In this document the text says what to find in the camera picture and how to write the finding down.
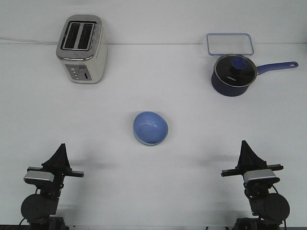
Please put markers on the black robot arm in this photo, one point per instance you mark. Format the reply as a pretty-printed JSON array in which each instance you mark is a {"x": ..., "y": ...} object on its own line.
[
  {"x": 270, "y": 210},
  {"x": 39, "y": 208}
]

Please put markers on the blue saucepan with handle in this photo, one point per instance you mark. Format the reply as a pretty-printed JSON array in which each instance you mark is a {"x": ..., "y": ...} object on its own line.
[{"x": 236, "y": 91}]

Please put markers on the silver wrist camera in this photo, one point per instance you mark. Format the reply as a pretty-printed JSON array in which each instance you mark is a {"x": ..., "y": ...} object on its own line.
[
  {"x": 36, "y": 177},
  {"x": 260, "y": 176}
]

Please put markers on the glass pot lid blue knob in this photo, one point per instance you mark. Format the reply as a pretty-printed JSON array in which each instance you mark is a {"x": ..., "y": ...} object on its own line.
[{"x": 235, "y": 70}]

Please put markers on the blue bowl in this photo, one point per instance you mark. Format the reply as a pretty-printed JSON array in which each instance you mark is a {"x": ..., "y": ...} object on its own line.
[{"x": 149, "y": 123}]

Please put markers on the green bowl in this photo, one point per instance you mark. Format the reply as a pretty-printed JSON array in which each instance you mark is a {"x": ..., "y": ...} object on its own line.
[{"x": 150, "y": 140}]

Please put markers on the clear blue-rimmed container lid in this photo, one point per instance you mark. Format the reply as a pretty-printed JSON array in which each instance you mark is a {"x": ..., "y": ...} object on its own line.
[{"x": 229, "y": 43}]

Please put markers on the silver two-slot toaster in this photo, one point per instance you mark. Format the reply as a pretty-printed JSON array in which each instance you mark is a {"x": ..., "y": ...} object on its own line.
[{"x": 82, "y": 48}]

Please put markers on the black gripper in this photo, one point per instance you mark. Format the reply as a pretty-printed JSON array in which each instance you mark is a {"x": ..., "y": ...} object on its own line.
[
  {"x": 248, "y": 157},
  {"x": 58, "y": 165}
]

